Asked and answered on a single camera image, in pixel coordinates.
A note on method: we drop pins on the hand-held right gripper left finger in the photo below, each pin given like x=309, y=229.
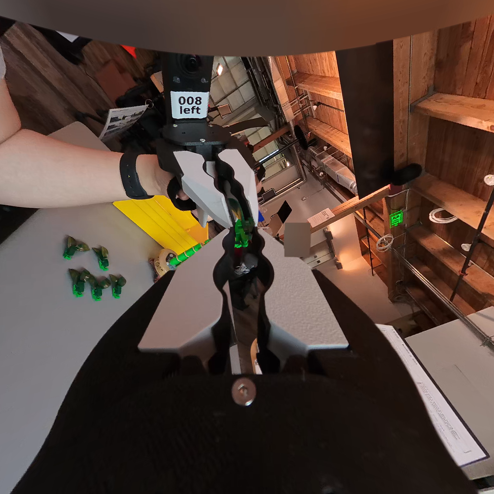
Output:
x=185, y=312

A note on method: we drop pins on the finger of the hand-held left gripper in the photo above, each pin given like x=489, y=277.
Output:
x=197, y=181
x=243, y=173

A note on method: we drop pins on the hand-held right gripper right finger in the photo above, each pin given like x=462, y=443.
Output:
x=305, y=308

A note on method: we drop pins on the green lego leaf assembly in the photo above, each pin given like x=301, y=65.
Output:
x=117, y=286
x=102, y=257
x=73, y=247
x=78, y=283
x=241, y=231
x=98, y=289

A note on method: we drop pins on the person's left forearm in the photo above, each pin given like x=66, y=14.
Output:
x=58, y=173

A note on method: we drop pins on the lego bamboo model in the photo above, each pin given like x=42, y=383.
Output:
x=169, y=260

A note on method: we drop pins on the person's left hand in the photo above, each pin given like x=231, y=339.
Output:
x=156, y=177

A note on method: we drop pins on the yellow plastic bin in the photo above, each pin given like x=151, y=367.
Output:
x=162, y=220

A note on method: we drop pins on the tilted wooden board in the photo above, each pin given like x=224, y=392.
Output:
x=281, y=220

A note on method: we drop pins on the black wristband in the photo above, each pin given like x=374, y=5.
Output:
x=131, y=177

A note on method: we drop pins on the black pole with round disc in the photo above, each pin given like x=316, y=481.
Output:
x=301, y=137

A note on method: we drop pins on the hanging printed sheet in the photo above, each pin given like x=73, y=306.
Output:
x=121, y=121

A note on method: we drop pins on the white paper notice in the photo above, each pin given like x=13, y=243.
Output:
x=320, y=218

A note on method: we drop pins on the green exit sign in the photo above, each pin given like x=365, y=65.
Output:
x=396, y=219

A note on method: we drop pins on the wooden board with instruction sheet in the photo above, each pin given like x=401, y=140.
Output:
x=432, y=386

